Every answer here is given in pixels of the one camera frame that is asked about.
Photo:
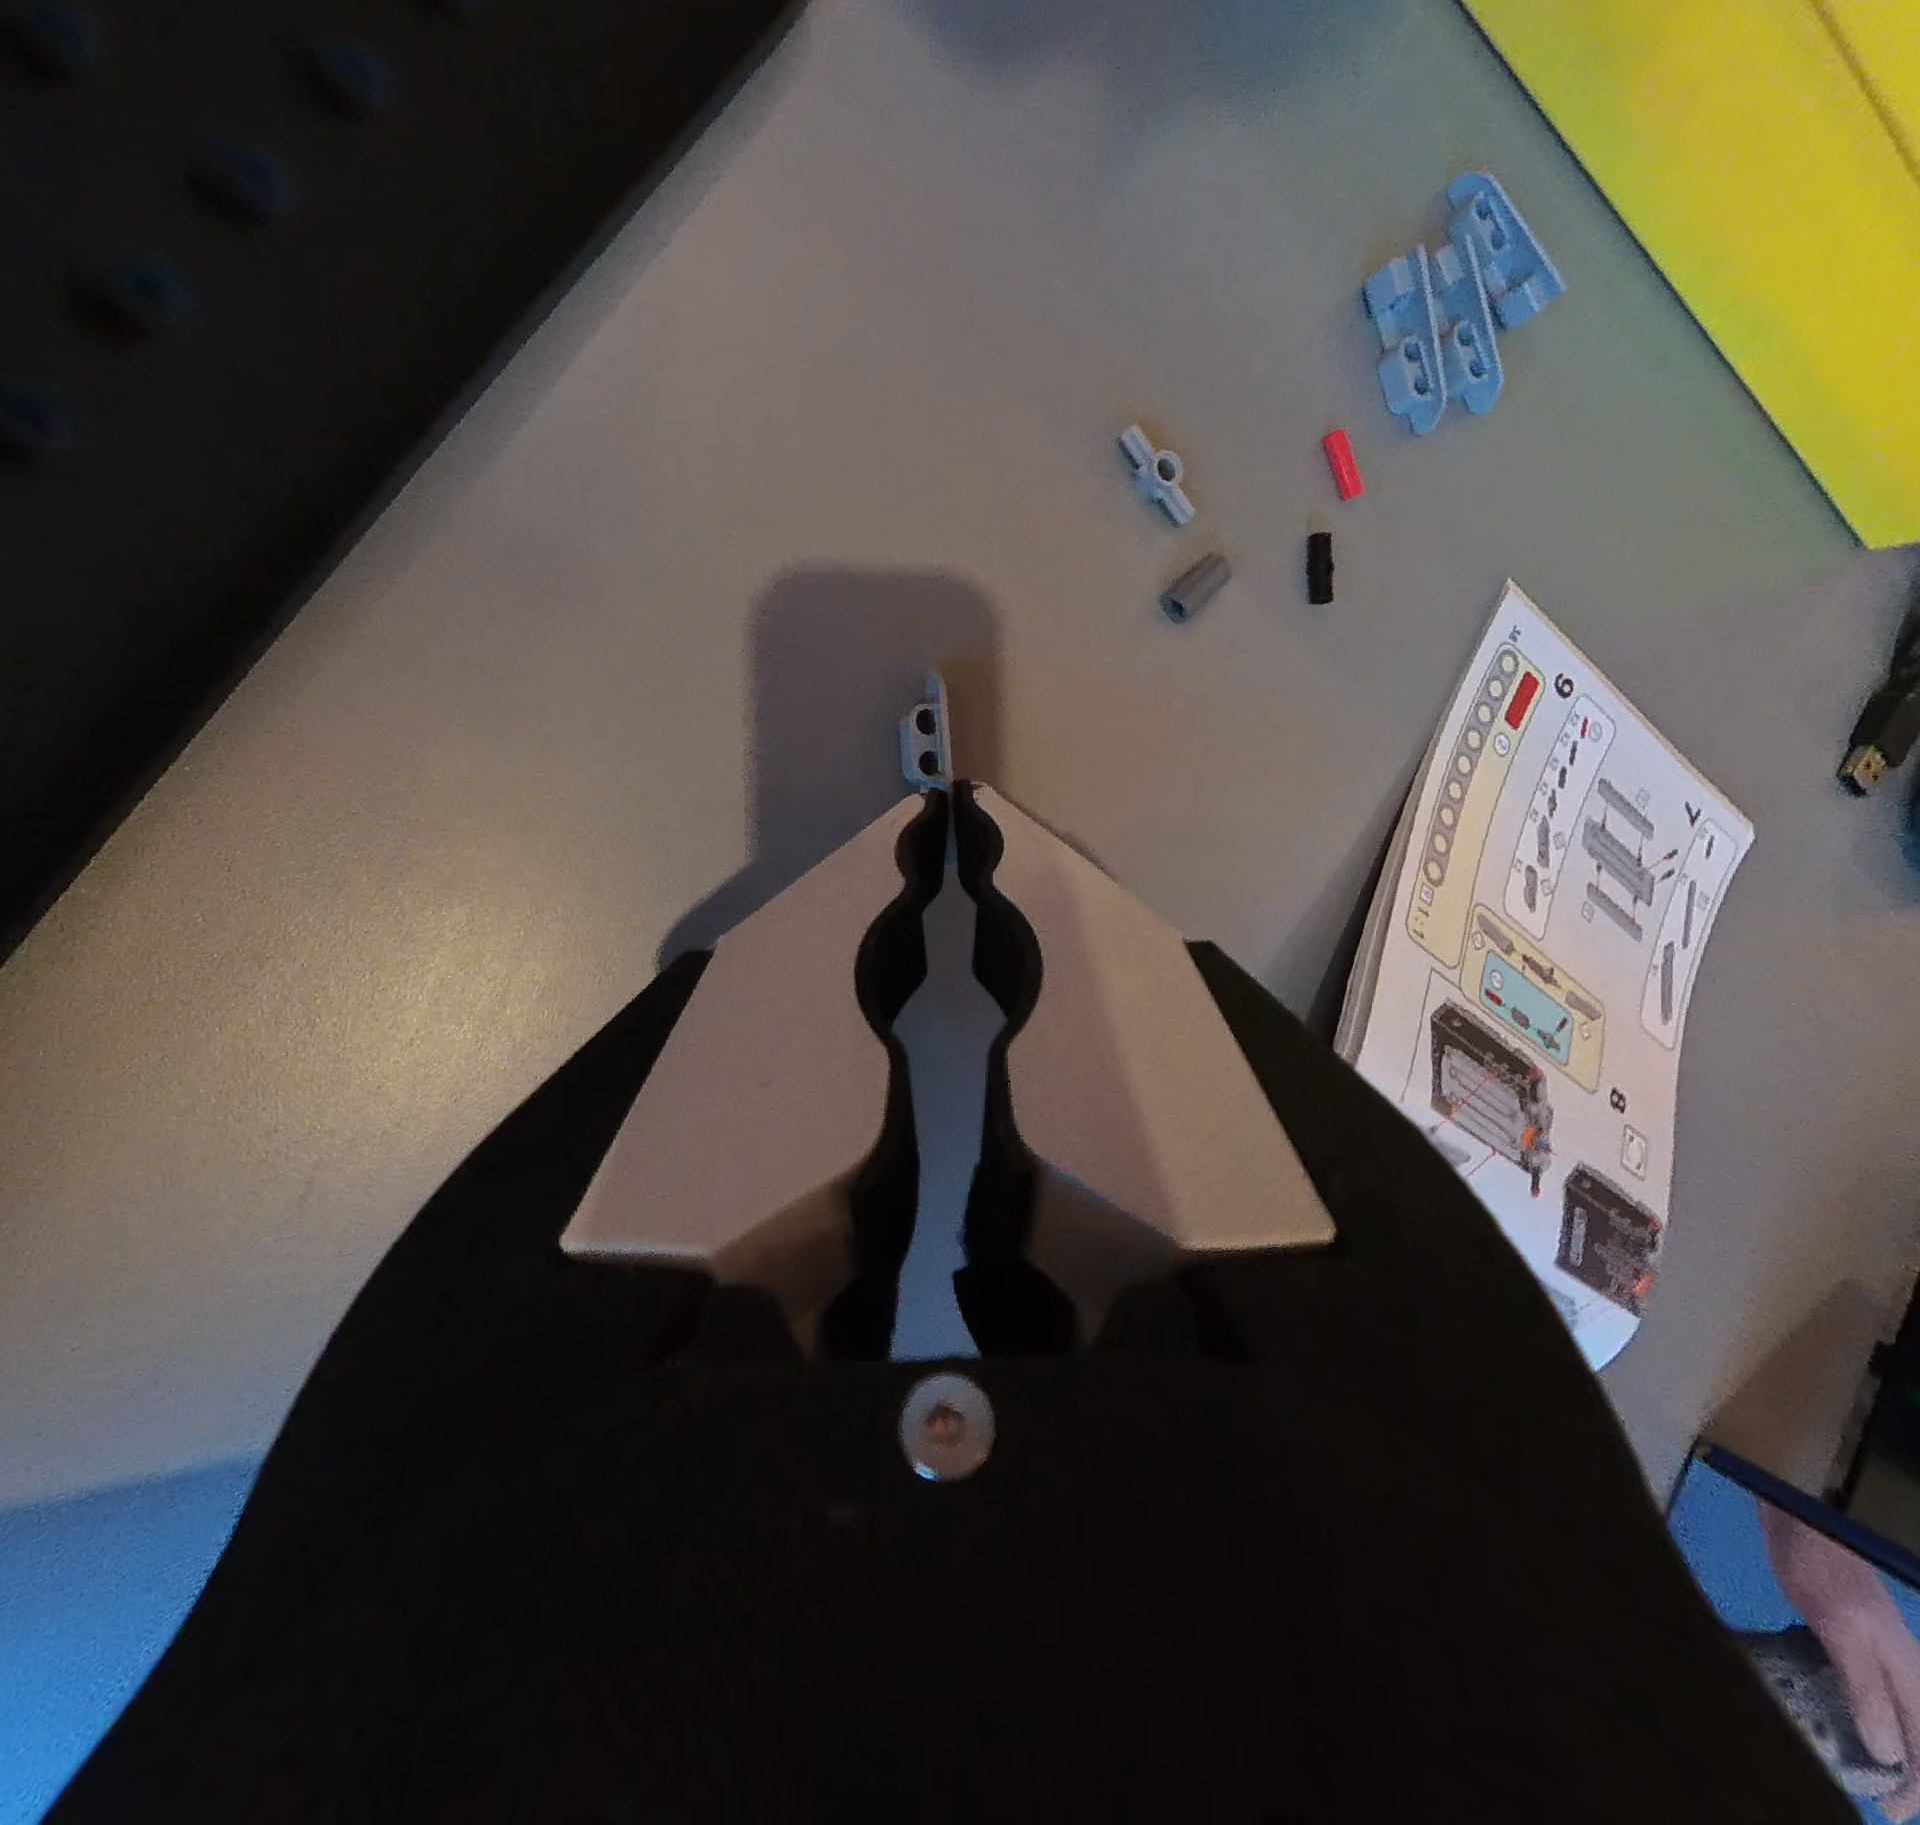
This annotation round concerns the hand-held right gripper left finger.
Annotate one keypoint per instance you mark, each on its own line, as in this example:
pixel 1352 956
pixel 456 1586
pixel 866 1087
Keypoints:
pixel 717 1106

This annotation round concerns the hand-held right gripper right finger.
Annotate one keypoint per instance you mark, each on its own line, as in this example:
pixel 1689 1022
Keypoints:
pixel 1144 1106

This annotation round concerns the small grey toy brick piece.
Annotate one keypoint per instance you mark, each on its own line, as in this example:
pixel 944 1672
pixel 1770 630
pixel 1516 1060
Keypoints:
pixel 928 734

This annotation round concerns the grey desk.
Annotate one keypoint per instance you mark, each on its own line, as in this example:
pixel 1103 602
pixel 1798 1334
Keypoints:
pixel 446 836

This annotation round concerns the building instruction booklet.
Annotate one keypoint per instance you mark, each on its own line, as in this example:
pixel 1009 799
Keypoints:
pixel 1556 836

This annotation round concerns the grey cylinder brick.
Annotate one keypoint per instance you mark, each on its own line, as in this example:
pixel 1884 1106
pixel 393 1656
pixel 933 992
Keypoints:
pixel 1196 589

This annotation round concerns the black pin brick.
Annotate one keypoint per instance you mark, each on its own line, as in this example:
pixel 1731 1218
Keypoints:
pixel 1321 567

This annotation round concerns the grey cross connector brick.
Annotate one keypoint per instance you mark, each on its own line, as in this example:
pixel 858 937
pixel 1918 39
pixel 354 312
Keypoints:
pixel 1158 473

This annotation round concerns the red pin brick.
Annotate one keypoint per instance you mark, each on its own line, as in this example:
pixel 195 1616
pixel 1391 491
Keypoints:
pixel 1336 463

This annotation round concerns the blue printed box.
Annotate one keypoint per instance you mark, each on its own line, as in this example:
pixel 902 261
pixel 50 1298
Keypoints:
pixel 1783 1628

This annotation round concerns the black tray with blue pegs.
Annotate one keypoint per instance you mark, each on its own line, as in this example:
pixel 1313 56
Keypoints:
pixel 269 280

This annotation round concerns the yellow cardboard box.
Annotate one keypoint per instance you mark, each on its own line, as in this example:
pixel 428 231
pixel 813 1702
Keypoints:
pixel 1697 130

